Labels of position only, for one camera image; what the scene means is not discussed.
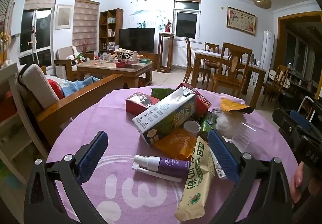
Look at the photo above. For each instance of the green box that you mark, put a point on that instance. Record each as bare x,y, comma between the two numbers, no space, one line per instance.
144,60

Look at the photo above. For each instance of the white sofa cushion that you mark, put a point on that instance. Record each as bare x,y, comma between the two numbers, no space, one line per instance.
37,83

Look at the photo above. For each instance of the small white plastic cup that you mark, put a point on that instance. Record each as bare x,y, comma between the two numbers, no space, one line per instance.
191,127

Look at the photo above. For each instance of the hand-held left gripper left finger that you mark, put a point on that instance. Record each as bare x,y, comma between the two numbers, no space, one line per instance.
93,154

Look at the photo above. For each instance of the glass balcony door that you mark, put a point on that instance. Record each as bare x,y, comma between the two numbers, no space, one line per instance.
27,32

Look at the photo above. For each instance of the pale framed picture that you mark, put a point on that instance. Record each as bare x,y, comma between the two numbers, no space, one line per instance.
63,17

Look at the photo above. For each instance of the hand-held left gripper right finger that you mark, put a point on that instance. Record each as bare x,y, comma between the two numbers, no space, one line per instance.
222,157

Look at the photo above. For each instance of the blue cloth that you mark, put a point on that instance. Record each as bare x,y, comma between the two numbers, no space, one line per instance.
78,85

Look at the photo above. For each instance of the dark window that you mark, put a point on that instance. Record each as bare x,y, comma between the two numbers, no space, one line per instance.
186,23

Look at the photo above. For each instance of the purple tablecloth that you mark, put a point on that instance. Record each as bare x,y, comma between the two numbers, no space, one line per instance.
113,118

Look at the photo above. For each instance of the wooden bookshelf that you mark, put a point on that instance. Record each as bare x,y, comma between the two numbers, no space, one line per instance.
104,30

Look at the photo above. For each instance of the patterned roller blind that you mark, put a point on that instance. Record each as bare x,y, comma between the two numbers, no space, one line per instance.
85,23

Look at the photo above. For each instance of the white and green milk carton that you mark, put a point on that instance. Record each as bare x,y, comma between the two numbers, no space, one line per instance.
163,113

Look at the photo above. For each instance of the red vase with flowers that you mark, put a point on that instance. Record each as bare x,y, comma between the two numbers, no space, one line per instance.
167,28

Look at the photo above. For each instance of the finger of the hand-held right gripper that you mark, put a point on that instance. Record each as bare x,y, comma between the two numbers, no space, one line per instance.
299,118

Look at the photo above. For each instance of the orange snack packet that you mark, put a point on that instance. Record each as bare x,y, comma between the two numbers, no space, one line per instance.
176,144

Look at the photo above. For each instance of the wooden dining table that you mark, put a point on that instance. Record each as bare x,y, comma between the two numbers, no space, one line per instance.
259,70

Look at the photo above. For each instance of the white radiator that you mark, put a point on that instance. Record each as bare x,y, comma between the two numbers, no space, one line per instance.
179,56

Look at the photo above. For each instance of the white metal chair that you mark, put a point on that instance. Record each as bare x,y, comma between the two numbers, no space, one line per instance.
305,99

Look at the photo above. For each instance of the gold framed floral picture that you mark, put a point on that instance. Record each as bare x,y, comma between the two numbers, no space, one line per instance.
241,20

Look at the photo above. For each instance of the wooden sofa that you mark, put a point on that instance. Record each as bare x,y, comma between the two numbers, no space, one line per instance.
65,109

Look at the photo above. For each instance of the purple spray bottle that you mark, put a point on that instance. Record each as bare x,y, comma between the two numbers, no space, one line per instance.
166,164

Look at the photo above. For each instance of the green snack wrapper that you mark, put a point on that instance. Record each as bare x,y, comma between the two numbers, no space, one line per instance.
208,122

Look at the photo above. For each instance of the white decorative rack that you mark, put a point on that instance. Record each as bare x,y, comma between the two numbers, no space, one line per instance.
123,54

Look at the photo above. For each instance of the gold foil pouch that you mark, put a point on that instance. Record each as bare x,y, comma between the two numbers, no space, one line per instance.
231,106

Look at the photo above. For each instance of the red pillow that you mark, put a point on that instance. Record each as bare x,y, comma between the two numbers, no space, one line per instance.
55,89

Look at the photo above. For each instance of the white standing air conditioner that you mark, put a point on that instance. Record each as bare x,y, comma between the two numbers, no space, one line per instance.
267,47

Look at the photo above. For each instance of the person's right hand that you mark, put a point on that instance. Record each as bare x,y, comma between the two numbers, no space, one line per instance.
296,181

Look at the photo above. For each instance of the white crumpled tissue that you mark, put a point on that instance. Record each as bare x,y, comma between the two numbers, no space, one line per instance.
225,122

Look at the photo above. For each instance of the black television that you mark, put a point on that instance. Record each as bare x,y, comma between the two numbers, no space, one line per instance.
136,40

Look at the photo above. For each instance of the wooden coffee table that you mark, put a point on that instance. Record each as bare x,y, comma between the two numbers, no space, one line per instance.
113,70

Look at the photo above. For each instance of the red and black box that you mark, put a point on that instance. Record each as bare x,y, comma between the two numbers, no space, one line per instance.
137,105

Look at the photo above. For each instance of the wooden dining chair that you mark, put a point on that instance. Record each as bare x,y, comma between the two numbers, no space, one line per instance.
279,75
211,47
188,50
235,62

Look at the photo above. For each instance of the beige milk powder packet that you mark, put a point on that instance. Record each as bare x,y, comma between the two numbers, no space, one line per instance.
196,183

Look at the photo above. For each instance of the tall wooden plant stand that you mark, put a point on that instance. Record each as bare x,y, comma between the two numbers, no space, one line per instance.
166,52

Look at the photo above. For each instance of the red drink carton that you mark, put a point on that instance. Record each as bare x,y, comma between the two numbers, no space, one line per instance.
202,103

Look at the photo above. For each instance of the stuffed toys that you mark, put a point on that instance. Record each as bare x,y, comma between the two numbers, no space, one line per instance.
75,56

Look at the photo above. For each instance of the clear plastic cup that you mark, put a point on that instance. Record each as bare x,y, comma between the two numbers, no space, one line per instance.
244,133

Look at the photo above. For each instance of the wooden armchair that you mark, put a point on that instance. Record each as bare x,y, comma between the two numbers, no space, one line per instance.
63,54

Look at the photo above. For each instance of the green foil packet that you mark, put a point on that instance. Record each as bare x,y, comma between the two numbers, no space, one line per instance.
158,93

